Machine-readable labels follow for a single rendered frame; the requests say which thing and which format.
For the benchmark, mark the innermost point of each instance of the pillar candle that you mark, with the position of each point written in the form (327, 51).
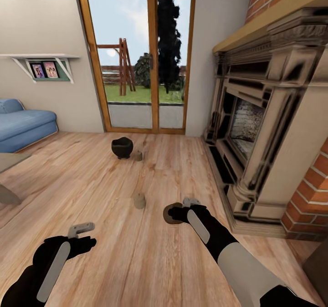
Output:
(168, 218)
(138, 156)
(139, 200)

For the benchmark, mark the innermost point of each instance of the cauldron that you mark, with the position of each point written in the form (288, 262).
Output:
(122, 147)

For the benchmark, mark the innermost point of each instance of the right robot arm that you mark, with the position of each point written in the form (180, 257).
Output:
(253, 283)

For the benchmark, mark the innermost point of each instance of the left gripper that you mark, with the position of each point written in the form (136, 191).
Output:
(83, 245)

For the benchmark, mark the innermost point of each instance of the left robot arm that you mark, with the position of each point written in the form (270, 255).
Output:
(37, 281)

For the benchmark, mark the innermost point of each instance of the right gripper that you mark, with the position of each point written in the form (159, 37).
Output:
(177, 213)

